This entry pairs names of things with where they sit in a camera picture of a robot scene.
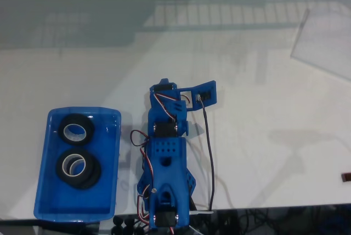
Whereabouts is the blue plastic bin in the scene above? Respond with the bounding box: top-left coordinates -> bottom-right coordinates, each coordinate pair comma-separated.
33,106 -> 123,223

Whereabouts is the clear plastic sheet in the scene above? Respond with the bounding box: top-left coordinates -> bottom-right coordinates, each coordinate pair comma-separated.
290,7 -> 351,81

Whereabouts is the black camera cable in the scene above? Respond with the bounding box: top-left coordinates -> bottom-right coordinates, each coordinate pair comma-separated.
188,95 -> 216,216

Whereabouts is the black tape roll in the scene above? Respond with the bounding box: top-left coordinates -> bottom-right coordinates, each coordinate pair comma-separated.
58,113 -> 95,146
68,159 -> 101,191
56,148 -> 94,184

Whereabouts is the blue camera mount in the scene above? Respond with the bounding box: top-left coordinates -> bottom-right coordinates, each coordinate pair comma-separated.
179,80 -> 219,112

